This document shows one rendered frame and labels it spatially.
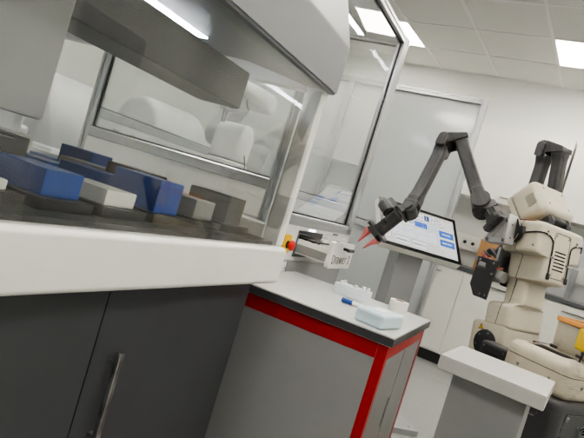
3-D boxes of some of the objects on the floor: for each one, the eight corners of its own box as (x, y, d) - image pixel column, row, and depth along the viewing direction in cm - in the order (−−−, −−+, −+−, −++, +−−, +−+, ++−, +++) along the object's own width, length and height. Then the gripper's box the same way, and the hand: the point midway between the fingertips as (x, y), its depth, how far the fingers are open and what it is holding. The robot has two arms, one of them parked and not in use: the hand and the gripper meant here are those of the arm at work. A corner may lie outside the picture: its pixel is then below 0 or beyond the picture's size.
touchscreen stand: (416, 436, 312) (474, 258, 308) (343, 424, 298) (401, 236, 294) (377, 398, 359) (426, 242, 356) (312, 385, 345) (362, 223, 342)
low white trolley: (371, 509, 219) (431, 320, 216) (314, 593, 161) (394, 338, 159) (242, 442, 241) (295, 271, 238) (153, 496, 184) (221, 271, 181)
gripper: (379, 212, 237) (350, 235, 241) (394, 231, 234) (364, 254, 238) (383, 213, 243) (355, 235, 247) (398, 232, 240) (369, 255, 244)
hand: (361, 243), depth 242 cm, fingers open, 3 cm apart
